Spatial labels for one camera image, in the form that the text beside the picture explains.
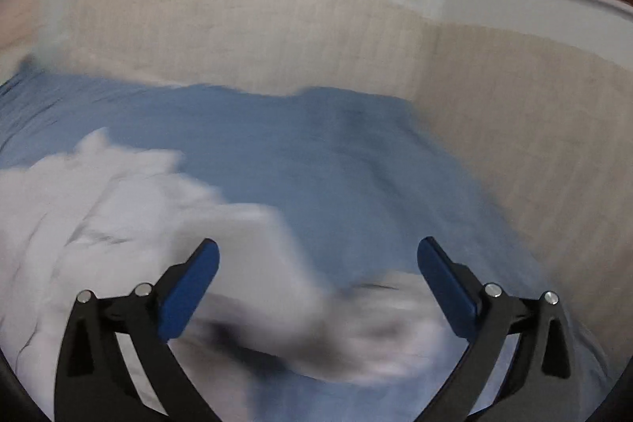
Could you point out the white garment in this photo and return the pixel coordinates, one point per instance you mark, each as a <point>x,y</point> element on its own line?
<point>118,224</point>

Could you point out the blue bed sheet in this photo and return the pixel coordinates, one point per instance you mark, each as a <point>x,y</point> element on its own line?
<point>321,165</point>

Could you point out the pale pink cloth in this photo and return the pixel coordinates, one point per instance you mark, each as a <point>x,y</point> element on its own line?
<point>24,2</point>

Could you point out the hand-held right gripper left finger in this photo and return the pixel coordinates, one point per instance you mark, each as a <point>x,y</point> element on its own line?
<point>190,288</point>

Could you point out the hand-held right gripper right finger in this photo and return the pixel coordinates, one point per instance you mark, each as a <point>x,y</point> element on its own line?
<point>445,291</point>

